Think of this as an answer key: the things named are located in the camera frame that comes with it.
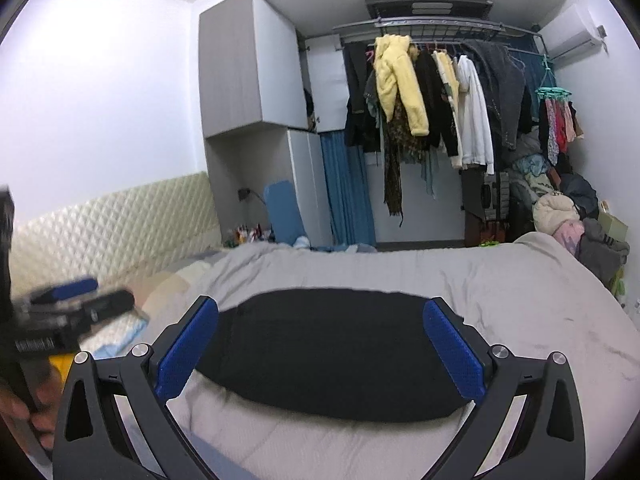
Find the blue chair back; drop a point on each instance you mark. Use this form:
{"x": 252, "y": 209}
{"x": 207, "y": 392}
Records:
{"x": 283, "y": 212}

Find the leopard print scarf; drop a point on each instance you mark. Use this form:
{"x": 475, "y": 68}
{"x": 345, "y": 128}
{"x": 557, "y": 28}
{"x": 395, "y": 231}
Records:
{"x": 399, "y": 145}

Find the yellow garment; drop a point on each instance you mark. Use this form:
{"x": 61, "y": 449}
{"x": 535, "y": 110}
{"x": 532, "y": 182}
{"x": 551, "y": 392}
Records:
{"x": 62, "y": 363}

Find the white hooded sweatshirt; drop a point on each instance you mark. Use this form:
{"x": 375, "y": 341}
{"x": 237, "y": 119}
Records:
{"x": 473, "y": 121}

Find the dark grey hanging garment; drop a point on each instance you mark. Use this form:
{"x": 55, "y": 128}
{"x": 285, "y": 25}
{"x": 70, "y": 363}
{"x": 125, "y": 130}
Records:
{"x": 503, "y": 83}

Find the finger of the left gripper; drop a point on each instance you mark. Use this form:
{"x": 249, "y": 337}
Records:
{"x": 52, "y": 294}
{"x": 102, "y": 308}

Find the pastel striped pillow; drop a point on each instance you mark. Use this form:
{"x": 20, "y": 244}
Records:
{"x": 155, "y": 292}

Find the black puffer jacket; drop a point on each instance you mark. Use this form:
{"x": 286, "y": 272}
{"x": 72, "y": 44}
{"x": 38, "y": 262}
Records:
{"x": 340, "y": 353}

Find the black hanging coat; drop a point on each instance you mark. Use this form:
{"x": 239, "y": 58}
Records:
{"x": 360, "y": 128}

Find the yellow fleece hoodie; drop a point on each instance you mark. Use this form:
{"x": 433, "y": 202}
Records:
{"x": 396, "y": 79}

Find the blue curtain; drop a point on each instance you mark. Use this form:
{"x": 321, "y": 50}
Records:
{"x": 348, "y": 190}

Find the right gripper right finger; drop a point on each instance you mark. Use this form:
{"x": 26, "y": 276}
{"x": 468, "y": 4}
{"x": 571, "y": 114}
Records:
{"x": 548, "y": 440}

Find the grey wardrobe cabinet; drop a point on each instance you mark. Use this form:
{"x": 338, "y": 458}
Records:
{"x": 253, "y": 109}

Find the teal clip hanger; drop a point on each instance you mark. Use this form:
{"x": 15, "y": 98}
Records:
{"x": 547, "y": 89}

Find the white air conditioner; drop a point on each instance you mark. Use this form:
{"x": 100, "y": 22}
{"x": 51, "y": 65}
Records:
{"x": 572, "y": 32}

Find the grey bed duvet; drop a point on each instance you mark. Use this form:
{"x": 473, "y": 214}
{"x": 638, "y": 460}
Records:
{"x": 532, "y": 295}

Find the pile of clothes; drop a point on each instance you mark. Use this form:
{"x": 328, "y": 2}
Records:
{"x": 557, "y": 201}

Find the cream quilted headboard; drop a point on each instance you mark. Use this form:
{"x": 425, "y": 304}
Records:
{"x": 117, "y": 237}

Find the metal clothes rack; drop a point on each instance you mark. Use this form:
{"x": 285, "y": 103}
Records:
{"x": 445, "y": 30}

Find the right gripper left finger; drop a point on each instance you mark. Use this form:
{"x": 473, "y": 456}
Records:
{"x": 91, "y": 441}

